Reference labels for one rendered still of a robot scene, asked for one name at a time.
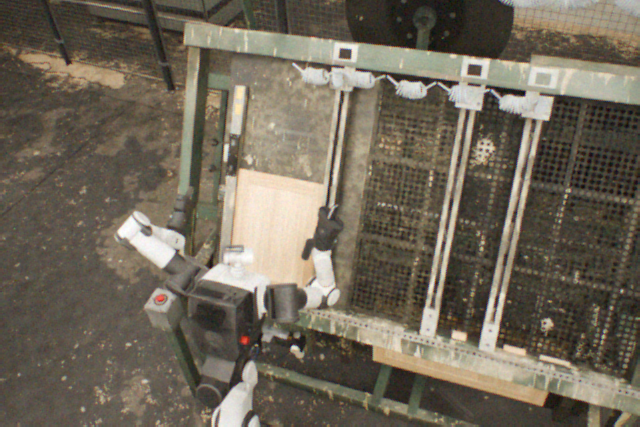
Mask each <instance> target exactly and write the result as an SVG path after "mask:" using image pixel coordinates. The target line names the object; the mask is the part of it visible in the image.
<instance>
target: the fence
mask: <svg viewBox="0 0 640 427"><path fill-rule="evenodd" d="M237 88H243V92H242V99H236V92H237ZM247 96H248V86H241V85H235V92H234V102H233V113H232V124H231V133H235V134H240V140H239V150H238V162H237V172H236V177H231V176H227V178H226V189H225V199H224V210H223V221H222V231H221V242H220V252H219V263H218V264H223V265H225V263H223V262H221V246H222V245H232V234H233V224H234V214H235V204H236V194H237V184H238V174H239V169H240V168H241V158H242V147H243V137H244V127H245V117H246V107H247ZM235 103H240V104H241V113H240V115H239V114H235Z"/></svg>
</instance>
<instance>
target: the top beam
mask: <svg viewBox="0 0 640 427"><path fill-rule="evenodd" d="M336 42H338V43H346V44H354V45H359V49H358V57H357V62H359V63H367V64H374V65H382V66H390V67H398V68H405V69H413V70H421V71H429V72H436V73H444V74H452V75H460V76H461V71H462V65H463V60H464V58H471V59H479V60H488V62H490V64H489V70H488V75H487V79H491V80H494V81H498V82H506V83H514V84H522V85H528V84H529V74H530V70H531V67H537V68H545V69H553V70H559V73H558V78H557V83H556V87H555V89H559V94H558V95H563V96H570V97H578V98H586V99H593V100H601V101H608V102H615V103H623V104H628V105H638V106H640V77H633V76H624V75H616V74H608V73H600V72H592V71H583V70H575V69H566V68H558V67H550V66H541V65H533V64H524V63H517V62H509V61H500V60H492V59H487V58H483V57H475V56H467V55H458V54H450V53H441V52H433V51H424V50H416V49H408V48H399V47H391V46H382V45H374V44H366V43H357V42H349V41H340V40H332V39H323V38H314V37H306V36H297V35H289V34H280V33H272V32H264V31H255V30H247V29H238V28H230V27H221V26H213V25H205V24H196V23H192V24H188V23H185V25H184V34H183V44H184V45H190V46H198V47H204V48H213V49H221V50H228V51H236V52H243V53H251V54H259V55H266V56H274V57H281V58H282V53H288V54H296V55H303V56H311V57H319V58H328V59H334V51H335V44H336ZM551 75H552V74H545V73H537V72H536V77H535V82H534V84H536V85H544V86H549V84H550V79H551Z"/></svg>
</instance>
